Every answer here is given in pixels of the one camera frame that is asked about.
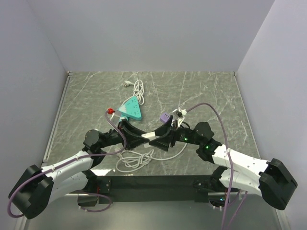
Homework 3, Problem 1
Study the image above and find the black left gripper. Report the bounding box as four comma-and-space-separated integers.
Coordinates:
98, 119, 149, 150

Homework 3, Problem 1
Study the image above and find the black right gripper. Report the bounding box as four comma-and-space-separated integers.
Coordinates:
149, 115, 202, 151

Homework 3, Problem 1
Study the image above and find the white square charger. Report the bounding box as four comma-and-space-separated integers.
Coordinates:
142, 131, 156, 148

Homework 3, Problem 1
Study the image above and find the purple power strip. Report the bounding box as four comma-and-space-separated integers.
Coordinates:
159, 113, 172, 124

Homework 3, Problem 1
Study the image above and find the teal triangular power strip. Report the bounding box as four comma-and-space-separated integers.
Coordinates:
117, 96, 142, 120

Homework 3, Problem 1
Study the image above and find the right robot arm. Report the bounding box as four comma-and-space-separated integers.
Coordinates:
145, 122, 297, 210

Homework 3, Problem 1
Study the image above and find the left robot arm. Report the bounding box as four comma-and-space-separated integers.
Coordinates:
7, 119, 156, 219

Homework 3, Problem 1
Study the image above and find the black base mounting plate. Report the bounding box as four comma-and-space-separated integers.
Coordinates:
82, 175, 226, 203

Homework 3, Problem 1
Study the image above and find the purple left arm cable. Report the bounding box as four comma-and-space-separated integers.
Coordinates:
6, 112, 127, 218

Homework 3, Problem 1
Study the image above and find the white purple strip cable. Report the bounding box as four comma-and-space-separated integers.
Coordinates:
151, 141, 188, 161

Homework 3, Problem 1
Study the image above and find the white coiled teal strip cable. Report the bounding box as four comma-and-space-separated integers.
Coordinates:
116, 148, 155, 173

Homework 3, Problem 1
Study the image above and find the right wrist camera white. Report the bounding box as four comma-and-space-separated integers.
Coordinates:
172, 107, 187, 127

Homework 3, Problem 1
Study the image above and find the white coiled cable with plug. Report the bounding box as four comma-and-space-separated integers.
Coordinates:
122, 79, 145, 106

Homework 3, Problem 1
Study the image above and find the aluminium left edge rail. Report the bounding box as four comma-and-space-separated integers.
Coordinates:
42, 71, 72, 164

